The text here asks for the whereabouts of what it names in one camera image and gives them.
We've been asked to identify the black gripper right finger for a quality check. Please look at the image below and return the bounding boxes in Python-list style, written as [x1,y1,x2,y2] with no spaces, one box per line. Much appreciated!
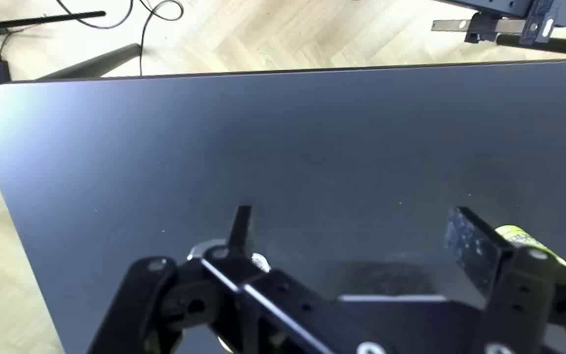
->
[445,205,566,354]

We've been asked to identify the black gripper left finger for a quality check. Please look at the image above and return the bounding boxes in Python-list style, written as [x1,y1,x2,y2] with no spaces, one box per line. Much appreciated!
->
[89,205,272,354]

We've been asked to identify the green yellow glue stick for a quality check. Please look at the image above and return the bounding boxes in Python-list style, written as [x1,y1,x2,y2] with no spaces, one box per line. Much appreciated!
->
[494,222,566,267]

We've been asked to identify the black tripod leg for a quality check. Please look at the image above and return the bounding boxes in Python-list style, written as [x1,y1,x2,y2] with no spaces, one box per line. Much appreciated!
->
[36,41,144,83]
[0,10,109,39]

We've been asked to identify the black stand bar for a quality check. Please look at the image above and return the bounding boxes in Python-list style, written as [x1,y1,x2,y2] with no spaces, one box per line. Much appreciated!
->
[464,28,566,59]

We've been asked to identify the thin black cable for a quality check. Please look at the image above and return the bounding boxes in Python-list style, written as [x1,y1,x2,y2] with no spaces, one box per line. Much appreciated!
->
[56,0,187,77]

